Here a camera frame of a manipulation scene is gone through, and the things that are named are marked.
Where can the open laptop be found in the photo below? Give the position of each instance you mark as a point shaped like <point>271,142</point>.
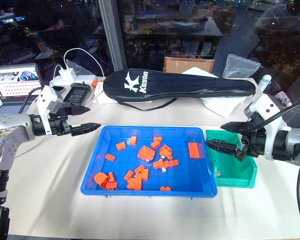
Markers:
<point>15,82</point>

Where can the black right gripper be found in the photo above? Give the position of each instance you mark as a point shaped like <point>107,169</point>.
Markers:
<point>255,140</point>

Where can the clear plastic zip bag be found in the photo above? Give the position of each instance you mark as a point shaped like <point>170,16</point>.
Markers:
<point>240,65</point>

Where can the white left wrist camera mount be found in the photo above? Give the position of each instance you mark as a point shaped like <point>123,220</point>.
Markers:
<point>48,96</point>

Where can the grey window frame post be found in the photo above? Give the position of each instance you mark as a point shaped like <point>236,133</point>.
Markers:
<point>112,35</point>

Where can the orange square block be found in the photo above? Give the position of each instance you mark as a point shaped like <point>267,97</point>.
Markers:
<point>134,184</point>

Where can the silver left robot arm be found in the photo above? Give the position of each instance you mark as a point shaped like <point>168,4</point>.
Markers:
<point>7,125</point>

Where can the black Kason racket bag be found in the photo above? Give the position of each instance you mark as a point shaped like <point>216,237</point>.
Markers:
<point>190,86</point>

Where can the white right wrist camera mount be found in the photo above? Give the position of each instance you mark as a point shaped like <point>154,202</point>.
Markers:
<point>265,105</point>

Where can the black power adapter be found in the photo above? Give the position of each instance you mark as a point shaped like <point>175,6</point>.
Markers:
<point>76,93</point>

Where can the brown cardboard box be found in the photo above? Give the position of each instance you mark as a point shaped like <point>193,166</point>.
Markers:
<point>175,63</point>

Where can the long orange flat block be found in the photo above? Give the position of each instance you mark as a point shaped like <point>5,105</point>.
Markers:
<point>194,150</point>

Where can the green plastic bin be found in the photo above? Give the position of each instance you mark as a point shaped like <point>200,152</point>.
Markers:
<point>230,172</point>

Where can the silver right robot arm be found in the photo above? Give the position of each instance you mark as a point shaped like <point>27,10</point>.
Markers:
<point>290,145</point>

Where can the orange hollow block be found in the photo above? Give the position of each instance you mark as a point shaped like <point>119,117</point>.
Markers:
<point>165,150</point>

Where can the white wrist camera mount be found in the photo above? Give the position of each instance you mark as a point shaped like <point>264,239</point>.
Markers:
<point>48,96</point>
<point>265,105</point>

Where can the blue plastic tray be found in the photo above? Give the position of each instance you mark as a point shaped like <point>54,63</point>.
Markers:
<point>190,175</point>

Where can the small orange and white object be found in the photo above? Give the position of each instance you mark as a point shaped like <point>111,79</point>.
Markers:
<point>95,81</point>

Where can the pink cloth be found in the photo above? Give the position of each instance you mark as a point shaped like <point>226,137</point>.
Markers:
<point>283,97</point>

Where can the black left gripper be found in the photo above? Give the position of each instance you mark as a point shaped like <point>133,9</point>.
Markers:
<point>60,126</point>

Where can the small orange block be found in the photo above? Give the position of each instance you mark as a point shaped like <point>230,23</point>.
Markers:
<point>111,177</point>
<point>120,146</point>
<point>111,185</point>
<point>158,163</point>
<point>145,174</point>
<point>158,139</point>
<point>165,189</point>
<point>133,140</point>
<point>140,168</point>
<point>110,157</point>
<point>128,175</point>
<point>155,144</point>

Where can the large orange flat block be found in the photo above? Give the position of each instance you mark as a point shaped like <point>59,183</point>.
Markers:
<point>145,152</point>

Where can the white charger plug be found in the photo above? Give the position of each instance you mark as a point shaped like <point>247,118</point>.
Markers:
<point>64,74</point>

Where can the orange plastic cylinder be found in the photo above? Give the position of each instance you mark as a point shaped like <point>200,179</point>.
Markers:
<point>101,178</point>

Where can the white power strip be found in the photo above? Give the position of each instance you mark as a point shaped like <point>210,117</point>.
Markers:
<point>82,78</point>

